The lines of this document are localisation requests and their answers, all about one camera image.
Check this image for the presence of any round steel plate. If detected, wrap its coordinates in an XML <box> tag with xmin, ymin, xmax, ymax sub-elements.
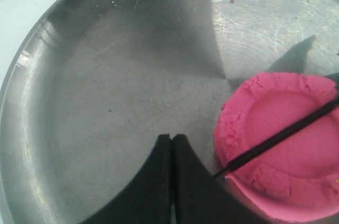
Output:
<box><xmin>1</xmin><ymin>0</ymin><xmax>338</xmax><ymax>223</ymax></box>

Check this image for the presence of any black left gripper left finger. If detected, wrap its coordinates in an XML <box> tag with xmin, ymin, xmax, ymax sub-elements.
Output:
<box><xmin>83</xmin><ymin>135</ymin><xmax>172</xmax><ymax>224</ymax></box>

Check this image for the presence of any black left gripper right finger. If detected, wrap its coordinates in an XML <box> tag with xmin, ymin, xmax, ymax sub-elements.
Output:
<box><xmin>172</xmin><ymin>135</ymin><xmax>265</xmax><ymax>224</ymax></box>

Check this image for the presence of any pink clay lump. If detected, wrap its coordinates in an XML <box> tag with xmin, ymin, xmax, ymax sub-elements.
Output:
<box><xmin>213</xmin><ymin>73</ymin><xmax>338</xmax><ymax>222</ymax></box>

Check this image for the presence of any black knife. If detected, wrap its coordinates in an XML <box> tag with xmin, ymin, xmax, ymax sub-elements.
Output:
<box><xmin>213</xmin><ymin>73</ymin><xmax>339</xmax><ymax>178</ymax></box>

